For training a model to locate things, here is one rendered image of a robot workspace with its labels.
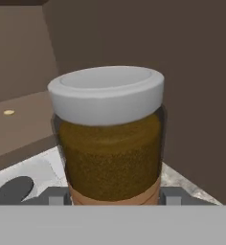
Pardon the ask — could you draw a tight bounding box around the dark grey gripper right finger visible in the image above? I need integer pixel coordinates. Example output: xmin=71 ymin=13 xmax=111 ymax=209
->
xmin=159 ymin=186 xmax=215 ymax=206

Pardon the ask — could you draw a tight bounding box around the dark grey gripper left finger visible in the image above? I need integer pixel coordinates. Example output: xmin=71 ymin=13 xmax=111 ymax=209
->
xmin=22 ymin=186 xmax=72 ymax=206

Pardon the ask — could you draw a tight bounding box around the cinnamon jar with white lid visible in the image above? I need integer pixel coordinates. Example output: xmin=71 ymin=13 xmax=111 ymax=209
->
xmin=47 ymin=65 xmax=168 ymax=206

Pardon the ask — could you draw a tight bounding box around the brown wooden cabinet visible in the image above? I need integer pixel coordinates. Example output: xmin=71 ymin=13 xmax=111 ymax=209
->
xmin=0 ymin=0 xmax=226 ymax=206

